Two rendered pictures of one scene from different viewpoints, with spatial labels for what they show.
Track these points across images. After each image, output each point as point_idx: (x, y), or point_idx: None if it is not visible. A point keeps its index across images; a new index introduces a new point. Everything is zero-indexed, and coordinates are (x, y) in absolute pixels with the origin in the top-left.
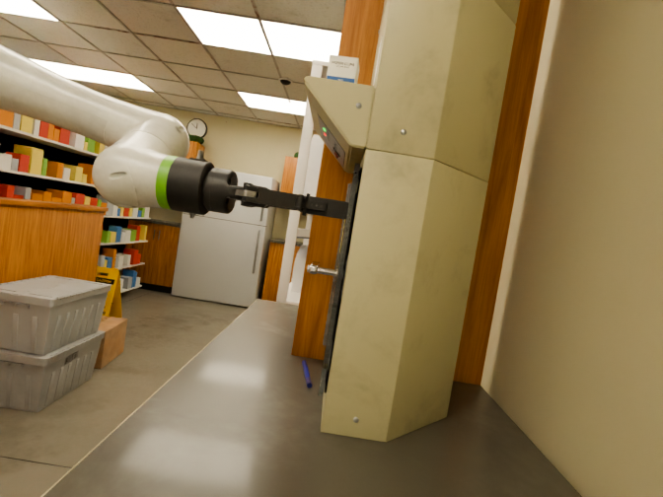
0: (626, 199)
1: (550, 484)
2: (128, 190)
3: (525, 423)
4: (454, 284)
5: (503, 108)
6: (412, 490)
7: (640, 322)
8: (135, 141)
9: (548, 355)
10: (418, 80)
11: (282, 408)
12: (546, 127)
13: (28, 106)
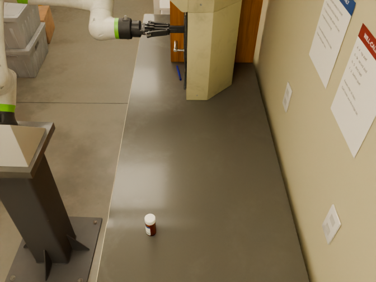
0: (286, 15)
1: (256, 106)
2: (106, 38)
3: (262, 80)
4: (229, 44)
5: None
6: (212, 114)
7: (281, 62)
8: (100, 16)
9: (268, 59)
10: None
11: (172, 92)
12: None
13: (51, 4)
